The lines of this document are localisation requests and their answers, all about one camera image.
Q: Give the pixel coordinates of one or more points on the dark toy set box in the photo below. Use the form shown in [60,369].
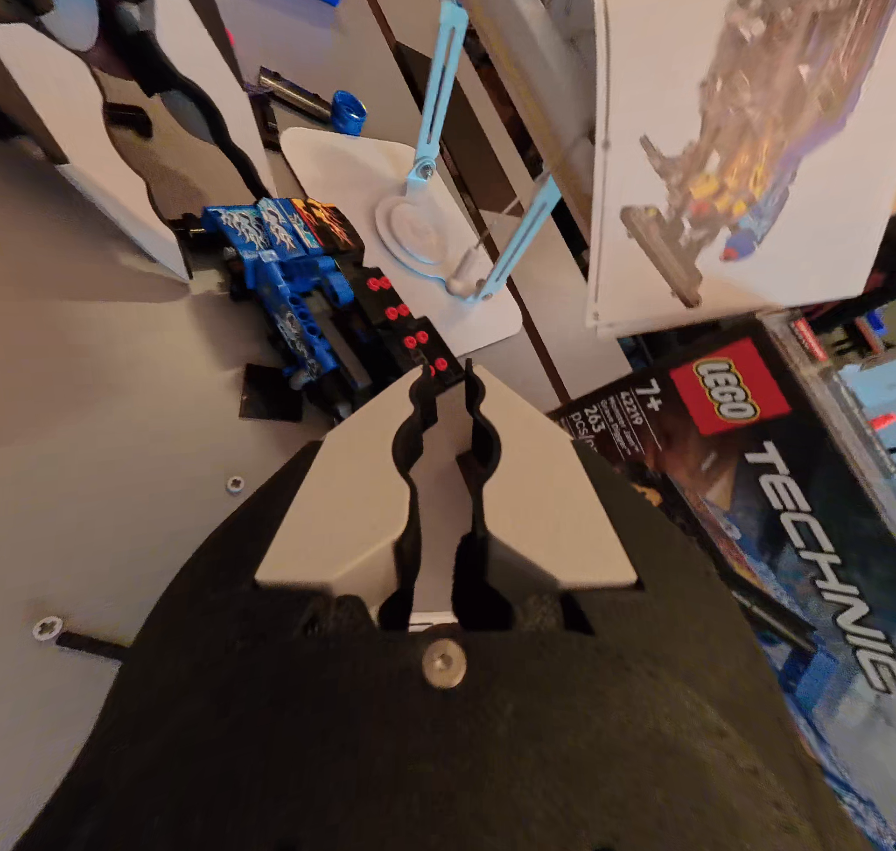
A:
[770,515]

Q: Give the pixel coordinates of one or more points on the blue toy wheel rim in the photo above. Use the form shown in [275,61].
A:
[348,110]

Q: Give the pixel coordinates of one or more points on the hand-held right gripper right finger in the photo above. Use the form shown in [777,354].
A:
[553,515]

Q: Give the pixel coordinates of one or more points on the clear round suction cup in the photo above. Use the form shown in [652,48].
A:
[416,232]

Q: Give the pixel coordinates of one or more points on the white truck picture card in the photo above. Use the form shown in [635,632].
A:
[665,60]

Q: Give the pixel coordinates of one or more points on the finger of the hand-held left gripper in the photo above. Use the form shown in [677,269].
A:
[210,60]
[84,165]

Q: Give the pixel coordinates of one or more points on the black flat square tile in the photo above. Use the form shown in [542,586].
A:
[273,392]

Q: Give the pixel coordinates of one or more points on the small grey bush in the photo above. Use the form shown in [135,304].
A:
[234,483]
[47,628]

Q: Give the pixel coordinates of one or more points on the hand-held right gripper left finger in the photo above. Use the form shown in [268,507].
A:
[336,515]

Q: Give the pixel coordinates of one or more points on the blue flame toy brick truck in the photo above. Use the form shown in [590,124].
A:
[294,291]

